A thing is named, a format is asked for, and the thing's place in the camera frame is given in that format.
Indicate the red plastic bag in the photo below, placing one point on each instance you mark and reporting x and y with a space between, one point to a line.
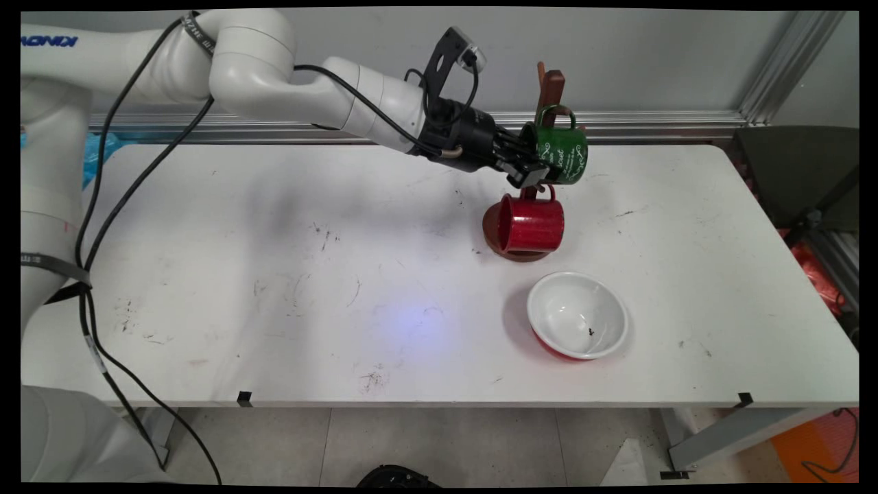
816 274

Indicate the aluminium frame beam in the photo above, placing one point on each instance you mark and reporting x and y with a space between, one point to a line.
837 261

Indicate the slanted aluminium frame post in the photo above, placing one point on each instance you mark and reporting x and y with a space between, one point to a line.
789 62

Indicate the grey metal table leg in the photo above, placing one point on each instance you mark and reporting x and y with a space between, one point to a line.
741 432

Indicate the white bowl red outside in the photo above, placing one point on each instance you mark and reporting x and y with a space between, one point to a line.
576 314

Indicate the black tape strip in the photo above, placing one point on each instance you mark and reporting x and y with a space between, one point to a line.
675 475

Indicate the orange floor mat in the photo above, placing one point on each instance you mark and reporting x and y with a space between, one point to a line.
816 442

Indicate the black round floor object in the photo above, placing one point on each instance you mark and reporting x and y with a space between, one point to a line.
398 476

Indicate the horizontal aluminium frame rail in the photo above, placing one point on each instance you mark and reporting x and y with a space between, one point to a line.
651 125

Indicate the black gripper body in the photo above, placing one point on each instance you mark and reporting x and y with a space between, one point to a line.
470 140

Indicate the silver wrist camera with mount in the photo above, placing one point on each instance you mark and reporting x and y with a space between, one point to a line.
453 58

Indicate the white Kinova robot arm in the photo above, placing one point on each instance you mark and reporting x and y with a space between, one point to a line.
254 62

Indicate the brown wooden mug tree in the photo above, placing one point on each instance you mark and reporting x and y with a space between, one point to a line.
550 86

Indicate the red enamel mug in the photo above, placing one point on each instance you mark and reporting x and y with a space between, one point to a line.
535 225

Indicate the green enamel mug white lettering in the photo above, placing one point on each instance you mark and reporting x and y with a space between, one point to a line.
566 154

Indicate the small black tape piece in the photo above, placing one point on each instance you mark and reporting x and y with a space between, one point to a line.
745 399
244 397

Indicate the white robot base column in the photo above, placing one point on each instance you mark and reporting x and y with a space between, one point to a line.
68 439

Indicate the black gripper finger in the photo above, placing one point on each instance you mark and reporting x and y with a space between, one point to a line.
518 147
528 176

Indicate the blue bubble wrap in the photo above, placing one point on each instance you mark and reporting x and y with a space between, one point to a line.
96 154

